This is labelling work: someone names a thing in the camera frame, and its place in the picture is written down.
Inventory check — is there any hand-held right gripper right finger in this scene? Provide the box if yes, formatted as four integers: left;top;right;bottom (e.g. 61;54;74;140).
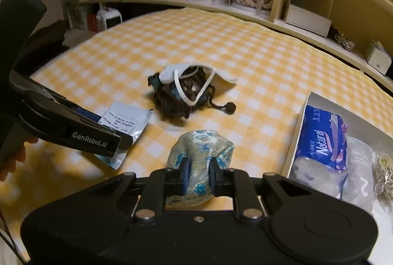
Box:
209;158;323;224

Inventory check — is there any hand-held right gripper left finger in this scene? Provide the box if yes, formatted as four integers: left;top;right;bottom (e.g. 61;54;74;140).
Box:
74;157;191;223

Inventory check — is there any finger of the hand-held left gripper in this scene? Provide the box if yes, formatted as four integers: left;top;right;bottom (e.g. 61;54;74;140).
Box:
55;97;132;151

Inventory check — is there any floral fabric pouch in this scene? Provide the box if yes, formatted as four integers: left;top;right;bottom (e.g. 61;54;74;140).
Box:
165;129;236;208

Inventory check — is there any small plastic packet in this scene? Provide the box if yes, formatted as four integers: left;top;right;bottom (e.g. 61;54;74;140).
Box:
93;100;153;171

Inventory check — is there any blue tissue pack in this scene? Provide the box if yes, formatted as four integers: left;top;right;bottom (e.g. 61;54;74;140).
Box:
290;104;350;200

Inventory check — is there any grey sachet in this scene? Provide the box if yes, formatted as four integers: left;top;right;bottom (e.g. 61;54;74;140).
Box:
340;135;379;214

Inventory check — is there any white shallow cardboard box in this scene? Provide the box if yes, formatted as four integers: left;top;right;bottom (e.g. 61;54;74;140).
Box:
281;91;393;224

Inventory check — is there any clear bag of rubber bands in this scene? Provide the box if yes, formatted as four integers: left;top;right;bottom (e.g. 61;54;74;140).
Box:
371;151;393;195

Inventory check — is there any person's left hand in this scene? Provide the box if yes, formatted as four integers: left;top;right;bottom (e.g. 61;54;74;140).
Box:
0;136;39;182

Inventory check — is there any dark cloth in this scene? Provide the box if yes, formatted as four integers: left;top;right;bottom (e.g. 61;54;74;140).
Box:
30;20;70;48

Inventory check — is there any red box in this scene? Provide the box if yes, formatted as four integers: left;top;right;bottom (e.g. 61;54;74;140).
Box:
86;13;99;30

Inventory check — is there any white face mask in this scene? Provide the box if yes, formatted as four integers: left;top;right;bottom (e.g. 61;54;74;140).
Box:
161;63;239;106

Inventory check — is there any white space heater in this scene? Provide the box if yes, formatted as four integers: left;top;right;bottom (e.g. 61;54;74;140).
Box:
96;7;124;31

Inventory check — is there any open white cardboard box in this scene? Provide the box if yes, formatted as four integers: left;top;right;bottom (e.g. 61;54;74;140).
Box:
284;0;342;37

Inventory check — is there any white tissue box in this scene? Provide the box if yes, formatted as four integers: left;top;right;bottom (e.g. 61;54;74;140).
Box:
364;39;393;76

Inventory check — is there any rope bundle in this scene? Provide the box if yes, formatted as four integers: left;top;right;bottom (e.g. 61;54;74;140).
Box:
334;34;356;51

